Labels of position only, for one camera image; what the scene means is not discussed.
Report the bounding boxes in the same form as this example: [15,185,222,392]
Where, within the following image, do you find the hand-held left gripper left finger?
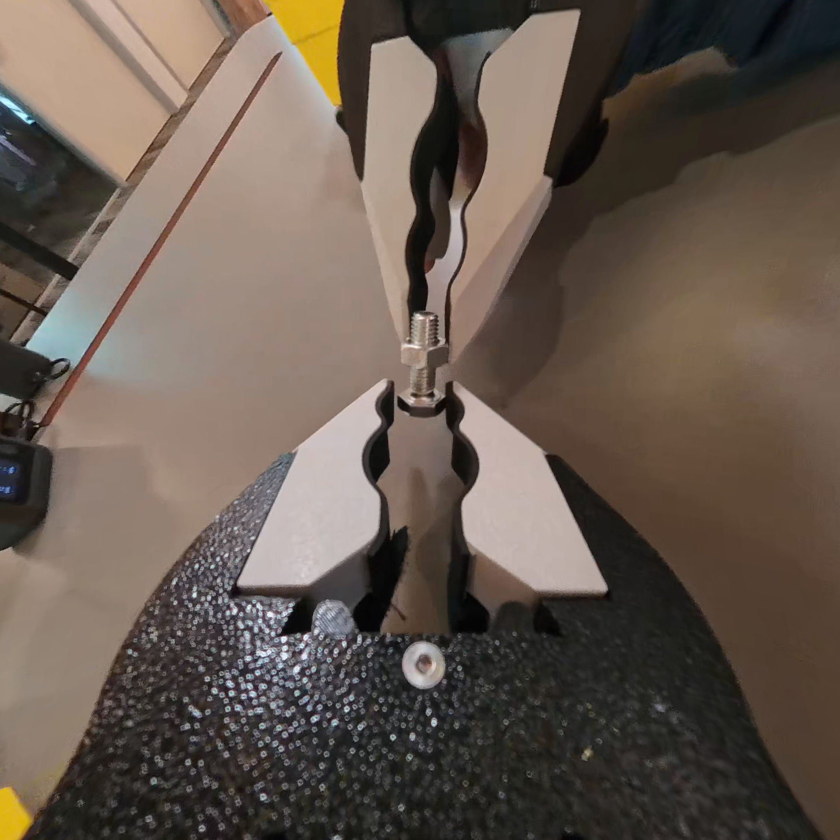
[236,377,398,611]

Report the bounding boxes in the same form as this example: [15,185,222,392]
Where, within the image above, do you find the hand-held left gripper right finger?
[448,379,609,610]

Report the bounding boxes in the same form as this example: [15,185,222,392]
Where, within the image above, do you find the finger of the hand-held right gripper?
[448,8,584,361]
[360,36,457,345]

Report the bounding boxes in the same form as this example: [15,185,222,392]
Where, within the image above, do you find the silver hex bolt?
[397,310,454,418]

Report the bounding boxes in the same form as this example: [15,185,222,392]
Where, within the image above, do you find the silver hex nut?
[402,337,451,370]

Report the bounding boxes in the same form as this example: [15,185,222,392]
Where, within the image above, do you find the person's right forearm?
[610,0,840,99]

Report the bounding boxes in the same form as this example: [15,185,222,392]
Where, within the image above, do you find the yellow plastic bin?
[262,0,347,107]

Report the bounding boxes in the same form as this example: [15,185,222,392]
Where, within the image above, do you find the black device with display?
[0,438,55,552]

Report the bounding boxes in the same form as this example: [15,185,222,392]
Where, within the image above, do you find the black pouch with ring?
[0,338,71,399]

